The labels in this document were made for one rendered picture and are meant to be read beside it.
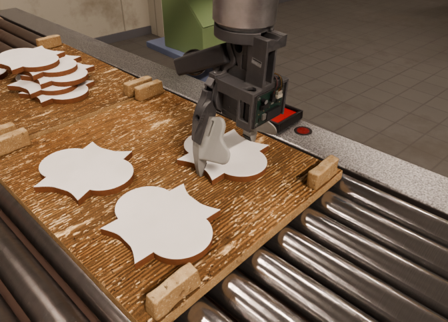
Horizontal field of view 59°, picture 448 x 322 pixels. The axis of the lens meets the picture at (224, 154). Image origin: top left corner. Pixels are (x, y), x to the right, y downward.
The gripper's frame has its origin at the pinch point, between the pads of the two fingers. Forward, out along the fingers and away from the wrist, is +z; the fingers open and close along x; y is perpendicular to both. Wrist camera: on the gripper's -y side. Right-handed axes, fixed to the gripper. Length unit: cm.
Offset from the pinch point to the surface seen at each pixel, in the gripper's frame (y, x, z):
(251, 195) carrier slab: 8.8, -4.0, 0.2
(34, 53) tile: -49.6, -5.1, -2.0
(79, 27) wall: -318, 143, 91
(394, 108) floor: -47, 228, 96
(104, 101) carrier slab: -29.6, -1.9, 2.3
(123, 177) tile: -5.5, -14.0, -0.1
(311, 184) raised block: 13.8, 2.5, -1.0
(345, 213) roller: 18.7, 3.9, 1.7
